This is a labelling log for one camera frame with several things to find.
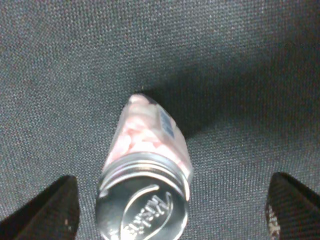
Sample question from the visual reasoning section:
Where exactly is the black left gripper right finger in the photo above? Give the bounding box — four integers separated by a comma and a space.
265, 172, 320, 240

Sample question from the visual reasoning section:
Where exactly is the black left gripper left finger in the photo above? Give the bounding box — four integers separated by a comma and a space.
0, 175, 80, 240

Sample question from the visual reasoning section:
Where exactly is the small candy jar silver lid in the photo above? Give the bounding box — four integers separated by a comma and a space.
95, 94, 193, 240

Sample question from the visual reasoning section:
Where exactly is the black table cloth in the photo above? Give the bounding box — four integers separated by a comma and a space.
0, 0, 320, 240

